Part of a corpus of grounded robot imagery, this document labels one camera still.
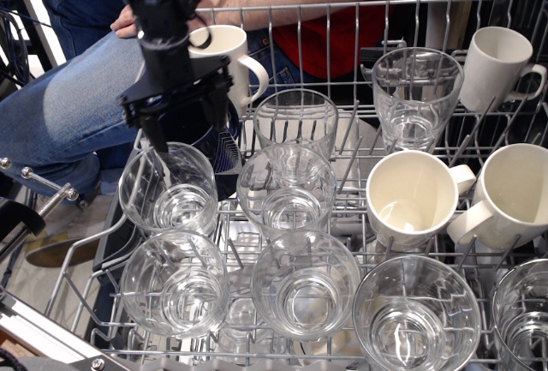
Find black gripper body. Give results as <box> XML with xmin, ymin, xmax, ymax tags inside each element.
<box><xmin>118</xmin><ymin>32</ymin><xmax>233</xmax><ymax>128</ymax></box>

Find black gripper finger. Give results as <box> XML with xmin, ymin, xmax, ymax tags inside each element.
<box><xmin>141</xmin><ymin>117</ymin><xmax>169</xmax><ymax>153</ymax></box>
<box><xmin>202</xmin><ymin>81</ymin><xmax>229</xmax><ymax>131</ymax></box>

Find clear glass cup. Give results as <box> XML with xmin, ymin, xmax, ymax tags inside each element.
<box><xmin>352</xmin><ymin>255</ymin><xmax>481</xmax><ymax>370</ymax></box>
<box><xmin>253</xmin><ymin>88</ymin><xmax>339</xmax><ymax>158</ymax></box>
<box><xmin>118</xmin><ymin>142</ymin><xmax>218</xmax><ymax>236</ymax></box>
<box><xmin>119</xmin><ymin>230</ymin><xmax>229</xmax><ymax>338</ymax></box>
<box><xmin>372</xmin><ymin>47</ymin><xmax>464</xmax><ymax>153</ymax></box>
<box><xmin>236</xmin><ymin>144</ymin><xmax>337</xmax><ymax>240</ymax></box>
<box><xmin>250</xmin><ymin>230</ymin><xmax>360</xmax><ymax>341</ymax></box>

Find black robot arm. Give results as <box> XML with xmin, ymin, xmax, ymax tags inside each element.
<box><xmin>118</xmin><ymin>0</ymin><xmax>232</xmax><ymax>152</ymax></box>

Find clear glass cup right edge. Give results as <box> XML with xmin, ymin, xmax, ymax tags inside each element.
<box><xmin>491</xmin><ymin>259</ymin><xmax>547</xmax><ymax>370</ymax></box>

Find person's hand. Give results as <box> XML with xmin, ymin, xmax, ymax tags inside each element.
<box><xmin>110</xmin><ymin>4</ymin><xmax>138</xmax><ymax>39</ymax></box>

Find dark blue patterned mug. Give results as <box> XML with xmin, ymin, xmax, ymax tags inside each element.
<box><xmin>159</xmin><ymin>102</ymin><xmax>244</xmax><ymax>200</ymax></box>

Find white mug back left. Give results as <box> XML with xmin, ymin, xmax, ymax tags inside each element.
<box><xmin>188</xmin><ymin>25</ymin><xmax>269</xmax><ymax>117</ymax></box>

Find white mug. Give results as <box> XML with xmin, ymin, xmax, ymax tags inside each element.
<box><xmin>459</xmin><ymin>27</ymin><xmax>547</xmax><ymax>114</ymax></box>
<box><xmin>188</xmin><ymin>25</ymin><xmax>269</xmax><ymax>117</ymax></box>

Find blue jeans legs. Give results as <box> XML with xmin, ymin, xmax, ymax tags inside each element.
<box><xmin>1</xmin><ymin>0</ymin><xmax>310</xmax><ymax>197</ymax></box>

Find red shirt torso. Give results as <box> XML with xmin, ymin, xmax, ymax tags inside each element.
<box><xmin>245</xmin><ymin>0</ymin><xmax>390</xmax><ymax>81</ymax></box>

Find brown shoe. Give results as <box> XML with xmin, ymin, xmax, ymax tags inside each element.
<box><xmin>25</xmin><ymin>232</ymin><xmax>99</xmax><ymax>268</ymax></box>

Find metal clamp with knobs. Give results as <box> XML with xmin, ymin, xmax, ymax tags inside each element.
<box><xmin>0</xmin><ymin>157</ymin><xmax>80</xmax><ymax>260</ymax></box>

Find cream mug centre right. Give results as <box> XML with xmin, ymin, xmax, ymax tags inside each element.
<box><xmin>366</xmin><ymin>151</ymin><xmax>476</xmax><ymax>252</ymax></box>

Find cream mug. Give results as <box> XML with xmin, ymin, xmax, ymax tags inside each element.
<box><xmin>366</xmin><ymin>151</ymin><xmax>476</xmax><ymax>252</ymax></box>
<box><xmin>447</xmin><ymin>143</ymin><xmax>547</xmax><ymax>250</ymax></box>

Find white mug back right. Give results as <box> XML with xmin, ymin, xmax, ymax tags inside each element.
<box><xmin>459</xmin><ymin>27</ymin><xmax>547</xmax><ymax>114</ymax></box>

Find cream mug far right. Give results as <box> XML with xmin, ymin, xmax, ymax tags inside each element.
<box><xmin>447</xmin><ymin>143</ymin><xmax>547</xmax><ymax>250</ymax></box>

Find black cables at left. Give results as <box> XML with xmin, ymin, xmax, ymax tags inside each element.
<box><xmin>0</xmin><ymin>5</ymin><xmax>31</xmax><ymax>89</ymax></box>

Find grey wire dishwasher rack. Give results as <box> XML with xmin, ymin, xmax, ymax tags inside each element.
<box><xmin>45</xmin><ymin>0</ymin><xmax>547</xmax><ymax>370</ymax></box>

